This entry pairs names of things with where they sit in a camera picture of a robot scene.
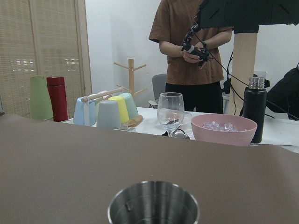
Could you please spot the steel measuring jigger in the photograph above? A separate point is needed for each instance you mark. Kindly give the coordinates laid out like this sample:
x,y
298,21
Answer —
x,y
153,202

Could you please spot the light green cup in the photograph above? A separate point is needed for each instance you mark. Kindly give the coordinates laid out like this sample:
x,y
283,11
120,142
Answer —
x,y
130,104

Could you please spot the yellow cup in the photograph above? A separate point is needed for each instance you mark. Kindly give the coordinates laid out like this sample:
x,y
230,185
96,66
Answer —
x,y
121,107

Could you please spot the grey cup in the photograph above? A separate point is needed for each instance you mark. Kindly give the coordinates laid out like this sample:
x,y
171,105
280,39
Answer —
x,y
108,115

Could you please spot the blue cup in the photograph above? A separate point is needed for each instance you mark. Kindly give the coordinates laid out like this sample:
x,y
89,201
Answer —
x,y
78,118

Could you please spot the wooden cup rack bar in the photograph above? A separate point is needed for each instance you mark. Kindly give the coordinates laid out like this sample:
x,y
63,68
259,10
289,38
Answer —
x,y
98,95

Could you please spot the wine glass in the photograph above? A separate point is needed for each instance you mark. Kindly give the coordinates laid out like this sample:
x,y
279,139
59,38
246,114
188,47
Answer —
x,y
170,111

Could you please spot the wooden mug tree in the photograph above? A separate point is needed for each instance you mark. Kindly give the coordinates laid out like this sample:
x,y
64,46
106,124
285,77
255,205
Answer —
x,y
131,77

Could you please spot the person in brown shirt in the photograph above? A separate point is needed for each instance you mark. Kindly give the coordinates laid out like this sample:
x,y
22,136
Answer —
x,y
199,84

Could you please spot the black hand-held controller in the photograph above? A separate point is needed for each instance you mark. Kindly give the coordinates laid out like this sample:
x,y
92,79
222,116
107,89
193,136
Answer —
x,y
203,52

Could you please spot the pink bowl with ice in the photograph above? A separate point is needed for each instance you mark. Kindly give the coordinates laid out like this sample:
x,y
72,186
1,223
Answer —
x,y
223,129

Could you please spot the red thermos bottle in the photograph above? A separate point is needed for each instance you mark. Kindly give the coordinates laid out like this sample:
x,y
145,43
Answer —
x,y
57,93

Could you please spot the black water bottle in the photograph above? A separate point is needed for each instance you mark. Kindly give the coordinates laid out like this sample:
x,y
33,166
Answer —
x,y
254,105

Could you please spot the beige support post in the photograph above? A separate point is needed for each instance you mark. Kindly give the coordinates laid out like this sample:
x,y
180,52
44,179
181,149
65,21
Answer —
x,y
243,63

